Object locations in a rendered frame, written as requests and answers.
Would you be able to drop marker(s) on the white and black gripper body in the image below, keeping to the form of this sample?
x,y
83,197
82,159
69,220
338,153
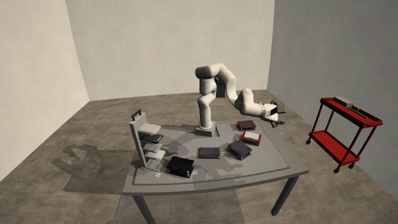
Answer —
x,y
268,117

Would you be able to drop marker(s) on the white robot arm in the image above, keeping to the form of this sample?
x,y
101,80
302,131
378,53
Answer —
x,y
244,102

